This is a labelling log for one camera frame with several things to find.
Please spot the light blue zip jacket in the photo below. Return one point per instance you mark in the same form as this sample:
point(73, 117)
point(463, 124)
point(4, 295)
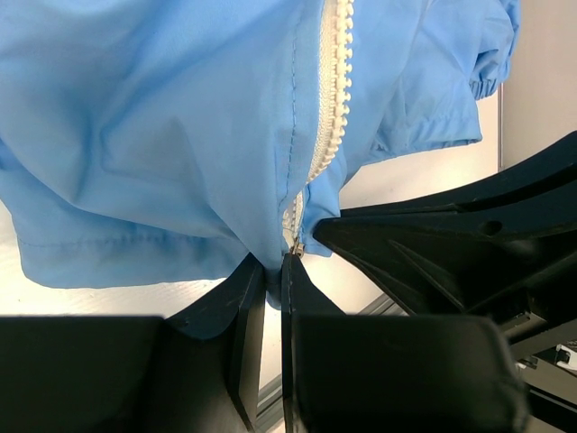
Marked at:
point(145, 142)

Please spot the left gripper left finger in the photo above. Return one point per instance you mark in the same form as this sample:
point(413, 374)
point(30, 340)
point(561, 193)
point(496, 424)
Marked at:
point(197, 371)

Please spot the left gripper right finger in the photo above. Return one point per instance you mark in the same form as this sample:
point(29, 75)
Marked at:
point(429, 373)

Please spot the front aluminium rail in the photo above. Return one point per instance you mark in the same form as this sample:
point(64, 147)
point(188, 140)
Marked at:
point(316, 378)

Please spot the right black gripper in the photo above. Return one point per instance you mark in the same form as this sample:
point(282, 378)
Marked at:
point(503, 247)

